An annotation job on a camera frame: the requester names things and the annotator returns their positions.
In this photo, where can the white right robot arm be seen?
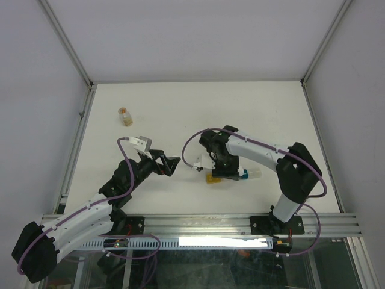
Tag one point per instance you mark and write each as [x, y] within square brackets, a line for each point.
[296, 170]

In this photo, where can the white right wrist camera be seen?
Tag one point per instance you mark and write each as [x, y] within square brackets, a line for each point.
[204, 161]

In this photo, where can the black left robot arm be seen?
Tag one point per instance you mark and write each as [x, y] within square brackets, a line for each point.
[40, 248]

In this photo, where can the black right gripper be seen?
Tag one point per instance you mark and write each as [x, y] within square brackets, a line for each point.
[231, 172]

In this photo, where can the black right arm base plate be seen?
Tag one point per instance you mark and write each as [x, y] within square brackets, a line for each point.
[266, 225]

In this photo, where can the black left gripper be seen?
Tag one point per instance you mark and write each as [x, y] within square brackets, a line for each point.
[168, 163]

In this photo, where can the clear glass bottle orange cap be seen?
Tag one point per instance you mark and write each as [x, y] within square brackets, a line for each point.
[125, 116]

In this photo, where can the weekly pill organizer strip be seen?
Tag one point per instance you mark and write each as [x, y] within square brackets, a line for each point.
[216, 176]

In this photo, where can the white slotted cable duct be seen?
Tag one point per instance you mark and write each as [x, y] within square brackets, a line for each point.
[179, 243]

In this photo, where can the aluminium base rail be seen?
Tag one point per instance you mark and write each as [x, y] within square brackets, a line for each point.
[326, 225]

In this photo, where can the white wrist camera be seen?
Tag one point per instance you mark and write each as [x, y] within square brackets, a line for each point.
[142, 145]
[204, 161]

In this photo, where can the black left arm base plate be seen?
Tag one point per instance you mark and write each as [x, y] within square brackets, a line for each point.
[127, 226]

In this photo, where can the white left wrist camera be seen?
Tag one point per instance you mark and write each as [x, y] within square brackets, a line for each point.
[142, 145]

